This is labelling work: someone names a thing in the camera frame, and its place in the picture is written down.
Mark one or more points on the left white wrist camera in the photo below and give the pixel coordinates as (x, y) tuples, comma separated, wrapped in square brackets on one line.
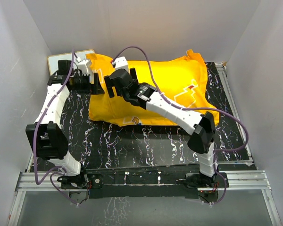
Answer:
[(84, 67)]

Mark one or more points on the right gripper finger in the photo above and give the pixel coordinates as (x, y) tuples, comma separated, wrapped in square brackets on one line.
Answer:
[(109, 85), (133, 74)]

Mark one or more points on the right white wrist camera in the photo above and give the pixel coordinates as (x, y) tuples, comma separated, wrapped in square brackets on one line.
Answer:
[(121, 63)]

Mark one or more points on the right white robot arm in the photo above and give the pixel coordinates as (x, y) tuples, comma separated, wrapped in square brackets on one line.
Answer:
[(200, 127)]

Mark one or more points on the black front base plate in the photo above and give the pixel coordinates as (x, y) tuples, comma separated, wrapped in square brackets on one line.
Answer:
[(181, 180)]

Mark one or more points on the aluminium frame rail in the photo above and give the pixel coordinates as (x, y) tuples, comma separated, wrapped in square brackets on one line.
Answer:
[(102, 147)]

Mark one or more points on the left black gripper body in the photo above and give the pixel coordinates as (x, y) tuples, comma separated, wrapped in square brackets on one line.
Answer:
[(81, 83)]

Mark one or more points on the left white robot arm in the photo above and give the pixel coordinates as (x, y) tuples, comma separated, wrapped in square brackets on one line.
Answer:
[(45, 135)]

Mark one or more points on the small whiteboard wooden frame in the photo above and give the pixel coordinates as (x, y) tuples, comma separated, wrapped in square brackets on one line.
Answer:
[(53, 60)]

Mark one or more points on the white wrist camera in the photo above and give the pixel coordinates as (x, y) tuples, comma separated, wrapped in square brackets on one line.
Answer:
[(121, 63), (84, 67)]

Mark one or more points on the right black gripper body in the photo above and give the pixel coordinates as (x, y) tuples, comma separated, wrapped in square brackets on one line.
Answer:
[(120, 93)]

